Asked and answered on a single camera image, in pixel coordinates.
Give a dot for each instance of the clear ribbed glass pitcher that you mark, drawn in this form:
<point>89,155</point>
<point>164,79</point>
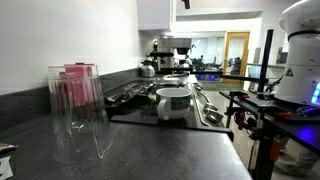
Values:
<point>80,122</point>

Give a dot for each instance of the white paper packet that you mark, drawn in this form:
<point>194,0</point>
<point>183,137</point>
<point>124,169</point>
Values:
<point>5,167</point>

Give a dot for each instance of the steel coffee maker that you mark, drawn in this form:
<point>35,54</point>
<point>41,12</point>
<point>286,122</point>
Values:
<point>164,50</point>

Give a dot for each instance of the black vertical post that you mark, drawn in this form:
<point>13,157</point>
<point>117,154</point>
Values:
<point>265,60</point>

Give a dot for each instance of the pink sweetener packet box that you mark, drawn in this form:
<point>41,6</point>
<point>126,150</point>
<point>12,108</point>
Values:
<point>75,89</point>

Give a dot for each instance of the steel coffee pot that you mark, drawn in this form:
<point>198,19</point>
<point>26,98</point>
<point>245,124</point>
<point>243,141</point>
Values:
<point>147,69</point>

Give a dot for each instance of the white mug with green band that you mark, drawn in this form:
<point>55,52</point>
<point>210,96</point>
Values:
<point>172,103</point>

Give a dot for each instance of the yellow framed door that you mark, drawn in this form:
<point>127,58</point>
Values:
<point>235,56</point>

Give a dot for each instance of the black camera mount overhead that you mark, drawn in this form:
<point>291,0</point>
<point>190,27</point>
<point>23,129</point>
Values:
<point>186,4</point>

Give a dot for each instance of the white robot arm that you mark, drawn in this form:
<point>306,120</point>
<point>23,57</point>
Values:
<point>301,79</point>

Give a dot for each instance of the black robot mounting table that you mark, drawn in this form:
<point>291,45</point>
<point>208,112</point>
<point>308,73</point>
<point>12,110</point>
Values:
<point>270,127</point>

